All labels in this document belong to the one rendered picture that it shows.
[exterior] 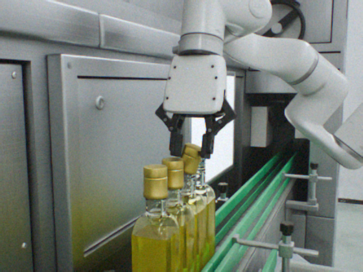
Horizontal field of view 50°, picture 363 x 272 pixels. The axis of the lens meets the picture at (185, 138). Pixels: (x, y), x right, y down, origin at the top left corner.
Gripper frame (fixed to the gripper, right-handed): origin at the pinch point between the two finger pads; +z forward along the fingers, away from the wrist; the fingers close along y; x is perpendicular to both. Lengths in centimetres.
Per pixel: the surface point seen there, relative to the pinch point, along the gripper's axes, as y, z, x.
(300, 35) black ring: 5, -52, 84
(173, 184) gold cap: 0.1, 6.4, -5.8
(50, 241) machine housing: -15.6, 16.7, -13.2
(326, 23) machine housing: 13, -58, 89
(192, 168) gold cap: 0.7, 3.7, -0.1
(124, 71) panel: -12.8, -12.1, -3.3
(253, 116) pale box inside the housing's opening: -16, -24, 108
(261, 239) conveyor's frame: 4.3, 19.3, 43.8
